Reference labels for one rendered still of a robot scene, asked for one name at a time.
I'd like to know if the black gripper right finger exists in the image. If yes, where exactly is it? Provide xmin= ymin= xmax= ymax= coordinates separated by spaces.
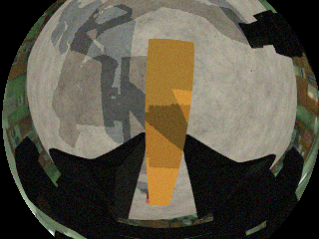
xmin=183 ymin=134 xmax=276 ymax=220

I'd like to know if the orange bar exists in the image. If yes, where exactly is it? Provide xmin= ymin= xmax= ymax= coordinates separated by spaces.
xmin=145 ymin=39 xmax=194 ymax=206

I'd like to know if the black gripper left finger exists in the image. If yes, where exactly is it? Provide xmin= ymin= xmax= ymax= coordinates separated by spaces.
xmin=49 ymin=132 xmax=145 ymax=219

